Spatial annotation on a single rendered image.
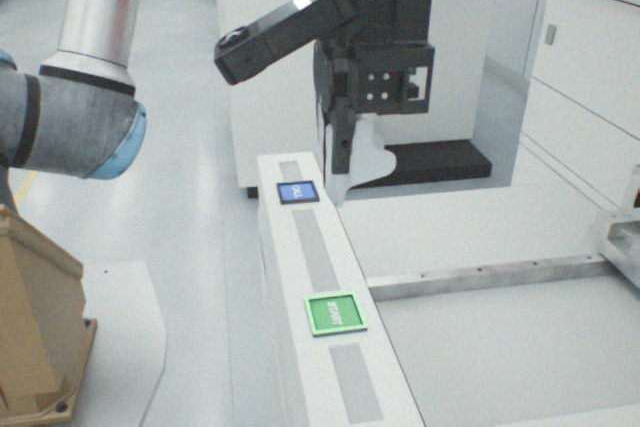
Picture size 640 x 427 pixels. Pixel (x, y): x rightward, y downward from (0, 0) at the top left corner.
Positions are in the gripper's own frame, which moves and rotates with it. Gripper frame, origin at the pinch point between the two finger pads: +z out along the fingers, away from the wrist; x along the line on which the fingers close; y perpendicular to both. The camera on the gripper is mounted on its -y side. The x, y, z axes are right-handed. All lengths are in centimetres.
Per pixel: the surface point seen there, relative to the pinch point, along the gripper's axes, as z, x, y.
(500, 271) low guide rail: 25.7, 17.1, 29.5
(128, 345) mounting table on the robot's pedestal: 28.7, 14.6, -23.6
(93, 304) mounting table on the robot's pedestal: 28.7, 23.8, -29.5
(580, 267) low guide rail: 26, 17, 42
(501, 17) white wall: 68, 361, 207
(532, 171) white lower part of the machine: 33, 58, 59
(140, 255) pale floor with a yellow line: 111, 154, -47
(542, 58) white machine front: 8, 63, 59
